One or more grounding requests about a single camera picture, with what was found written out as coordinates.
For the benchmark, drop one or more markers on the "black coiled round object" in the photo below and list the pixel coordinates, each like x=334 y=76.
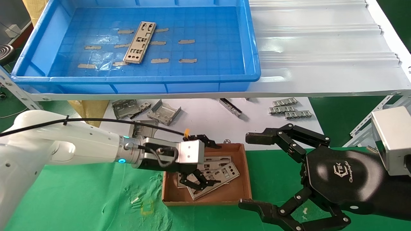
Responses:
x=6 y=53

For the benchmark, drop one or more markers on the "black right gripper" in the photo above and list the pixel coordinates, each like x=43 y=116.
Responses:
x=343 y=179

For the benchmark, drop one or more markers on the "grey metal box part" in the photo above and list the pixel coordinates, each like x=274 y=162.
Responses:
x=141 y=131

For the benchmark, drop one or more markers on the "silver metal io shield plate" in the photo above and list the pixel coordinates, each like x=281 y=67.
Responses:
x=218 y=158
x=138 y=48
x=210 y=166
x=231 y=173
x=179 y=183

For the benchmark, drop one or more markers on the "small toothed metal piece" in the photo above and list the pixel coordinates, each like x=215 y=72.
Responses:
x=144 y=106

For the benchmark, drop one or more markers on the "long narrow metal strip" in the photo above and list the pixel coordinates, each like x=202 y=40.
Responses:
x=231 y=107

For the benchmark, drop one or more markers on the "perforated metal shelf strut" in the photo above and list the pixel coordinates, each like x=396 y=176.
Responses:
x=19 y=93
x=369 y=120

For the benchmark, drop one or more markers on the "grey bent metal bracket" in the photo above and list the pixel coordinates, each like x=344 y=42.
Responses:
x=123 y=109

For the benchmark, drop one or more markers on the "blue plastic tray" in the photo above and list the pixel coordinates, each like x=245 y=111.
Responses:
x=208 y=32

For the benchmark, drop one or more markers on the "small white tape scrap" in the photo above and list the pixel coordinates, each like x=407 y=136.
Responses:
x=135 y=200

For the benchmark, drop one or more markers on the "brown cardboard box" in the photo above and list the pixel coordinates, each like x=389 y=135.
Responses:
x=239 y=192

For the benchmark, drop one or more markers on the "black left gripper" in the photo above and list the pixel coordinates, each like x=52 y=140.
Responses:
x=167 y=167

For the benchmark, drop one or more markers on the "white paper sheet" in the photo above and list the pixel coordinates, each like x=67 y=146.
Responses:
x=199 y=128

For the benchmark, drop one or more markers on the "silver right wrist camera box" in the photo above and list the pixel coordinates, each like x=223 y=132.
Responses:
x=391 y=141

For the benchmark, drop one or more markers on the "small white box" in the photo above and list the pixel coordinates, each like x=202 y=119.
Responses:
x=13 y=30

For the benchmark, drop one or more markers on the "grey open metal box bracket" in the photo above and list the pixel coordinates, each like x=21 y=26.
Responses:
x=163 y=112

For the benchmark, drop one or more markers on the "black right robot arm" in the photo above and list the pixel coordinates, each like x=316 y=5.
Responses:
x=398 y=195

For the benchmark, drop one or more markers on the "green table cloth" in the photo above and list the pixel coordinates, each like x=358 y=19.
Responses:
x=96 y=192

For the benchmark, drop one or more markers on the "grey tape piece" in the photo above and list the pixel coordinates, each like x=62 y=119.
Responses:
x=188 y=60
x=160 y=60
x=162 y=30
x=93 y=47
x=86 y=66
x=159 y=43
x=122 y=46
x=126 y=31
x=119 y=64
x=186 y=41

